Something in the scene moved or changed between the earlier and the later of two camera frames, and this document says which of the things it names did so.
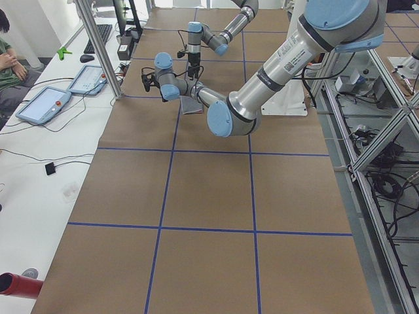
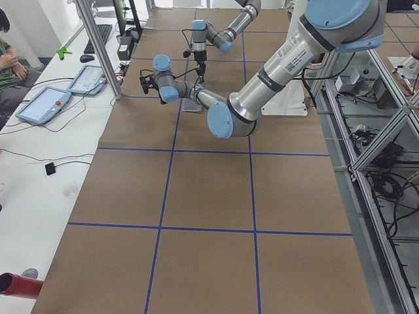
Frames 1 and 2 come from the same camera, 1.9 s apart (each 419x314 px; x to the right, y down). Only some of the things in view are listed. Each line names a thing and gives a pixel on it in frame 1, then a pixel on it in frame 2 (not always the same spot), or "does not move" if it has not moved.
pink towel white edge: x=190 y=106 does not move
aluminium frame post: x=103 y=57 does not move
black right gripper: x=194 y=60 → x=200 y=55
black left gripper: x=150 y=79 does not move
